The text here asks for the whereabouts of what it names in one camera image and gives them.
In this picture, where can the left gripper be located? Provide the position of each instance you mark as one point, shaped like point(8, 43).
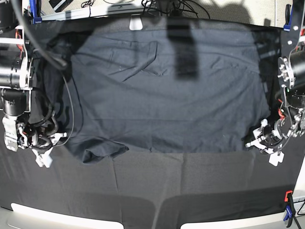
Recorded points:
point(271, 139)

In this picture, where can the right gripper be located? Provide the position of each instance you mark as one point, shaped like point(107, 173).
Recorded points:
point(20, 135)

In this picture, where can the dark blue t-shirt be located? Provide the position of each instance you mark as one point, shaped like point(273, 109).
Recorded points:
point(164, 91)

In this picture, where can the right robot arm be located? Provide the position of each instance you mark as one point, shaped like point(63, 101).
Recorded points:
point(16, 90)

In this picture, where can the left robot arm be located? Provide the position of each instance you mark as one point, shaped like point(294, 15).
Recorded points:
point(291, 67)

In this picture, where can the blue orange clamp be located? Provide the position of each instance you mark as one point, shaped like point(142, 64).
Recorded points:
point(290, 215)

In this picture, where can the black table cloth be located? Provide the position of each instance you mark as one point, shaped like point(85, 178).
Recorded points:
point(142, 190)

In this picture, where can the blue clamp top right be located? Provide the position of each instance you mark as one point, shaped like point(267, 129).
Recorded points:
point(288, 17)

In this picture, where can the white tab on cloth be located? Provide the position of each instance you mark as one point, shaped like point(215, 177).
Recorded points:
point(135, 23)

